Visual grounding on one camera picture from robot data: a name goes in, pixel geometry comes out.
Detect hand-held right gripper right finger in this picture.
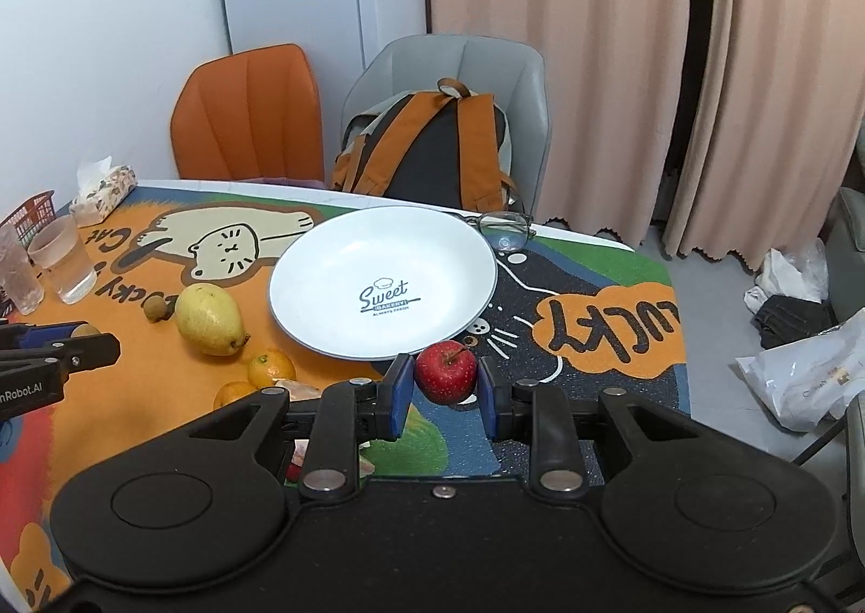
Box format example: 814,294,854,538
477,358,704,498

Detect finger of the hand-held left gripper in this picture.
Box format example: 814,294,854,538
0,319,91,352
0,332,123,379

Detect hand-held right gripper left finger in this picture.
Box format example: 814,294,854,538
188,352,415,498

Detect red apple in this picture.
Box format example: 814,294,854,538
414,341,478,406

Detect peeled pomelo segment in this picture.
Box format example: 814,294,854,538
274,378,323,401

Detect mandarin orange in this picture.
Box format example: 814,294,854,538
214,381,259,412
247,349,298,391

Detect white plate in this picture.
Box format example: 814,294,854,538
268,205,500,362

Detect clear textured glass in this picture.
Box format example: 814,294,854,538
0,224,45,317

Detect frosted glass cup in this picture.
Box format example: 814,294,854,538
27,216,97,305

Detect yellow pear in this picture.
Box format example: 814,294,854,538
176,284,251,357

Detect printed tissue pack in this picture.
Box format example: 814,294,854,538
68,157,138,229

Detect eyeglasses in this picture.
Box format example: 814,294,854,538
449,211,535,252

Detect orange and black backpack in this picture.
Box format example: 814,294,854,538
331,79,524,213

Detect orange chair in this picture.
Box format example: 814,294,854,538
171,44,325,182

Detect large white plastic bag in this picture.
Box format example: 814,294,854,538
735,321,865,433

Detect dark cloth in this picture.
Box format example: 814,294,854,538
753,294,837,349

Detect grey chair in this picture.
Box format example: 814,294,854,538
340,35,547,229

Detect crumpled white plastic bag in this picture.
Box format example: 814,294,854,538
743,246,829,317

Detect grey sofa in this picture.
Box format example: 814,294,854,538
824,140,865,325

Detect beige curtain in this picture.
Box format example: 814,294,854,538
422,0,717,242
666,0,865,264

